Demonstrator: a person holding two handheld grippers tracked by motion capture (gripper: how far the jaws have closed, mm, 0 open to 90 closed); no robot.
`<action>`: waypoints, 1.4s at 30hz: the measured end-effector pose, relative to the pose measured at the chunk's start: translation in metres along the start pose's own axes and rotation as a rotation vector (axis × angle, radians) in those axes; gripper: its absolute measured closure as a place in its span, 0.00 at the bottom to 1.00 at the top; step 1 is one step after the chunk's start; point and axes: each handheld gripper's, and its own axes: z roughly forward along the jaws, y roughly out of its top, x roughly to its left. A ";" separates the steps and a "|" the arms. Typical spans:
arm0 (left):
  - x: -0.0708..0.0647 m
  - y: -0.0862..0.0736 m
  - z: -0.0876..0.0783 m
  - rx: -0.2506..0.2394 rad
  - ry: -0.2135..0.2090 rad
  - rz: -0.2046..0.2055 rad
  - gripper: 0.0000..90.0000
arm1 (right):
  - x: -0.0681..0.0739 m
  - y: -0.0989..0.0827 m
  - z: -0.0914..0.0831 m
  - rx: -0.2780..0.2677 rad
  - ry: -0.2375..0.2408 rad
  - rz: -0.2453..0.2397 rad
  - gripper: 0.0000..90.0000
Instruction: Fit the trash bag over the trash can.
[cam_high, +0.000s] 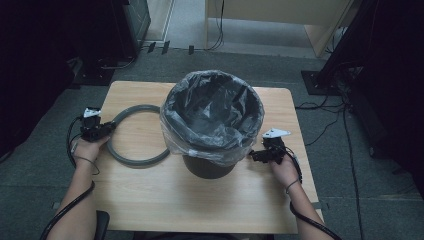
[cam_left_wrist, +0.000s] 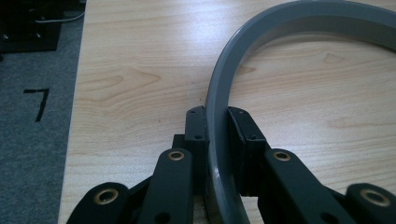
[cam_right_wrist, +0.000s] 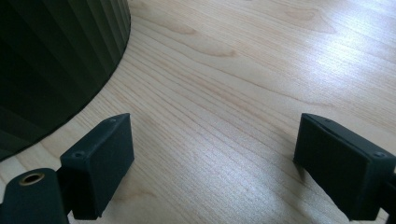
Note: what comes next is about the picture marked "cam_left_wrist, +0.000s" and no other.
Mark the black metal stand base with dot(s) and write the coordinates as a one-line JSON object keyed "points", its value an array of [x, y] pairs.
{"points": [[28, 34]]}

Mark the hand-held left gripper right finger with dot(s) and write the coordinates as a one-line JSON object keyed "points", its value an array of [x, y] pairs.
{"points": [[246, 133]]}

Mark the angled black floor tape mark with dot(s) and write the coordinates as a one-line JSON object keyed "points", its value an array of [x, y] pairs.
{"points": [[42, 105]]}

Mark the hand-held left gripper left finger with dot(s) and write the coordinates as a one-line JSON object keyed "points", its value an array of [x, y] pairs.
{"points": [[196, 130]]}

